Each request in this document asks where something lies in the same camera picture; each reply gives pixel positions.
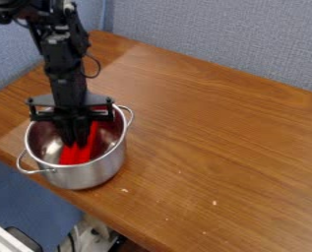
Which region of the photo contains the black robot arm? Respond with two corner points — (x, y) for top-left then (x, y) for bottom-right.
(0, 0), (115, 147)

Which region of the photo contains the white table leg frame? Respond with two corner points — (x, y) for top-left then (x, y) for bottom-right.
(53, 215), (117, 252)

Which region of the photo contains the stainless steel pot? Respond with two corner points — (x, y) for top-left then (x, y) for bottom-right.
(16, 105), (134, 190)

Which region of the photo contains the red rectangular block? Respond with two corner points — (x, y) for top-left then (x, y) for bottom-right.
(59, 121), (99, 165)

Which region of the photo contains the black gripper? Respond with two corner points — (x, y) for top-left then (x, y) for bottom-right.
(25, 68), (115, 147)

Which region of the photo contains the white ribbed box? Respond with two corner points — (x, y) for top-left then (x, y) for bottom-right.
(0, 226), (43, 252)

